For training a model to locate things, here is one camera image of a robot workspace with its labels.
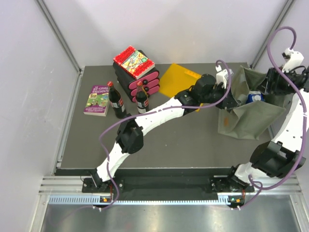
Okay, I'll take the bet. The aluminium frame post right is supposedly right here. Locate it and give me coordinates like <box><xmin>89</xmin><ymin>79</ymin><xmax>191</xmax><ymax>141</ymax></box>
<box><xmin>249</xmin><ymin>0</ymin><xmax>295</xmax><ymax>69</ymax></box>

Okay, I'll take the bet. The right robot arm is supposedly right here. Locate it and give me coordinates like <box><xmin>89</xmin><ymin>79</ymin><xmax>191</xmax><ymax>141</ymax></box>
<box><xmin>225</xmin><ymin>69</ymin><xmax>309</xmax><ymax>191</ymax></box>

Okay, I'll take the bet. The grape juice carton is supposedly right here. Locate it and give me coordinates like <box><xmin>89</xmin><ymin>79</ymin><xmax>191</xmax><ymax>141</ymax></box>
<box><xmin>246</xmin><ymin>91</ymin><xmax>265</xmax><ymax>104</ymax></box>

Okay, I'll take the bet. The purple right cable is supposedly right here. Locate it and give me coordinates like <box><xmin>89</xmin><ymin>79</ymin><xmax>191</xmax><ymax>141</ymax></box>
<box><xmin>241</xmin><ymin>26</ymin><xmax>309</xmax><ymax>209</ymax></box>

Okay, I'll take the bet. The yellow plastic folder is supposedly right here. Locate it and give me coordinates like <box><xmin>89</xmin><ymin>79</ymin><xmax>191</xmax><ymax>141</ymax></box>
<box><xmin>159</xmin><ymin>63</ymin><xmax>201</xmax><ymax>98</ymax></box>

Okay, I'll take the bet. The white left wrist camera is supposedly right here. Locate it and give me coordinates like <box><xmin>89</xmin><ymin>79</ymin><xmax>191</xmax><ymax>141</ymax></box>
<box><xmin>215</xmin><ymin>67</ymin><xmax>229</xmax><ymax>89</ymax></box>

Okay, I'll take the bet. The aluminium frame post left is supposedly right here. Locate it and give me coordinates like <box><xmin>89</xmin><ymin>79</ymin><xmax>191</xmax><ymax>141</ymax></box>
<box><xmin>34</xmin><ymin>0</ymin><xmax>82</xmax><ymax>74</ymax></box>

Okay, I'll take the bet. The green canvas bag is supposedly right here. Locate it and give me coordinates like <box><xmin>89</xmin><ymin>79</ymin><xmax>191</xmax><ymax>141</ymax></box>
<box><xmin>218</xmin><ymin>66</ymin><xmax>286</xmax><ymax>140</ymax></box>

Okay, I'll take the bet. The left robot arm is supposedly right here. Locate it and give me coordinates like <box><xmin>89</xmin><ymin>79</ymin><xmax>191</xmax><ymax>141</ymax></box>
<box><xmin>90</xmin><ymin>69</ymin><xmax>237</xmax><ymax>192</ymax></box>

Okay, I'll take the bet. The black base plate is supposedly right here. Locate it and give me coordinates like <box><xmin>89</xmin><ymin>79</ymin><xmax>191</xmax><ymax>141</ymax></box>
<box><xmin>82</xmin><ymin>168</ymin><xmax>254</xmax><ymax>201</ymax></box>

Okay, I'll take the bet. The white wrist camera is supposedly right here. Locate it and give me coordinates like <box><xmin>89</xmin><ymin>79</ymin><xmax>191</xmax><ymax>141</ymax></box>
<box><xmin>215</xmin><ymin>67</ymin><xmax>229</xmax><ymax>89</ymax></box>
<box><xmin>282</xmin><ymin>48</ymin><xmax>304</xmax><ymax>73</ymax></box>

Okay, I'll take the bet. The black pink drawer unit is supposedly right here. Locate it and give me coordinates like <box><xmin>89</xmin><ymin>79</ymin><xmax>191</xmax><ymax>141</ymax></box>
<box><xmin>112</xmin><ymin>50</ymin><xmax>160</xmax><ymax>102</ymax></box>

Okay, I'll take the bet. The aluminium front rail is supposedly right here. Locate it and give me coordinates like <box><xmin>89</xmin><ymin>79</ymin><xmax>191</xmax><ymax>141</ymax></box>
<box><xmin>39</xmin><ymin>176</ymin><xmax>83</xmax><ymax>195</ymax></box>

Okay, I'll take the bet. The aluminium frame post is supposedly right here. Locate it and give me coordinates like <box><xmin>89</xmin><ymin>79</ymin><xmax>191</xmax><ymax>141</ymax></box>
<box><xmin>34</xmin><ymin>0</ymin><xmax>82</xmax><ymax>74</ymax></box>
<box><xmin>249</xmin><ymin>0</ymin><xmax>295</xmax><ymax>69</ymax></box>

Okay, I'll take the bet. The slotted cable duct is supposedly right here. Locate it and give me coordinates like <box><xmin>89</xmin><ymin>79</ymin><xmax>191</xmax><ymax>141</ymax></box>
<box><xmin>48</xmin><ymin>194</ymin><xmax>242</xmax><ymax>205</ymax></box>

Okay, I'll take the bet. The cola bottle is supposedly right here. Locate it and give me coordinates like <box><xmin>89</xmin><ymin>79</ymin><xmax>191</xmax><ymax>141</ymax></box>
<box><xmin>107</xmin><ymin>81</ymin><xmax>126</xmax><ymax>119</ymax></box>
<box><xmin>136</xmin><ymin>81</ymin><xmax>149</xmax><ymax>114</ymax></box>

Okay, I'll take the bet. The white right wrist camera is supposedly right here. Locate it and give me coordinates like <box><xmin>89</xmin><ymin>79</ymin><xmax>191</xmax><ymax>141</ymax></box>
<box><xmin>282</xmin><ymin>48</ymin><xmax>304</xmax><ymax>73</ymax></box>

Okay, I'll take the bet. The red treehouse book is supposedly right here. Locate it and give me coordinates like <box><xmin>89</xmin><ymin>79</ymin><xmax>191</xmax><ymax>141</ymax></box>
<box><xmin>113</xmin><ymin>46</ymin><xmax>155</xmax><ymax>79</ymax></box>

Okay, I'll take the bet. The purple treehouse book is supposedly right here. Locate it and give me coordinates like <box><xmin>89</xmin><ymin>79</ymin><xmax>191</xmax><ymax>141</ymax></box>
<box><xmin>84</xmin><ymin>85</ymin><xmax>110</xmax><ymax>116</ymax></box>

